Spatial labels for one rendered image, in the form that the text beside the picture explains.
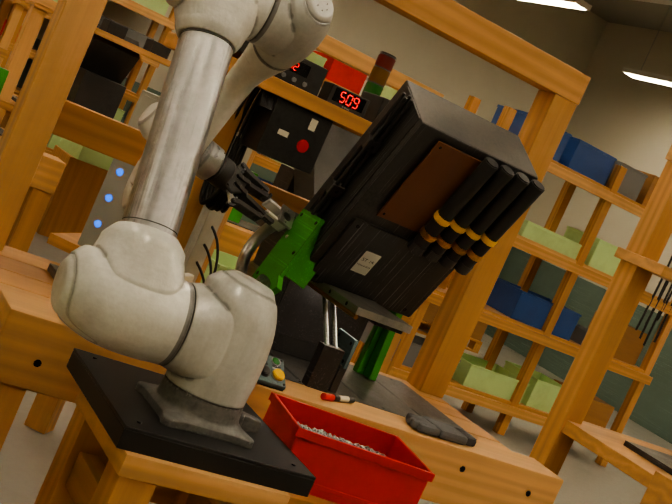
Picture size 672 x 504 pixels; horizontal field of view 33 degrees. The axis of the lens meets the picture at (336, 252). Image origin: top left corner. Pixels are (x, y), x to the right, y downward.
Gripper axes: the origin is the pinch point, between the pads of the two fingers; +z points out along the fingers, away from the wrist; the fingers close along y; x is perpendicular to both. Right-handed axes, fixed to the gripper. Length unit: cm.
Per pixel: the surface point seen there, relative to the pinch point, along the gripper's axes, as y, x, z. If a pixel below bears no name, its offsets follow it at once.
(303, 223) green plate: -2.8, -6.5, 4.2
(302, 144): 23.3, -3.6, 0.5
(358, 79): 626, 384, 326
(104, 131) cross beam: 17, 30, -36
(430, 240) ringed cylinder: -6.7, -31.4, 22.9
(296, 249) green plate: -10.9, -6.0, 4.3
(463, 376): 296, 284, 399
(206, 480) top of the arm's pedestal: -93, -30, -21
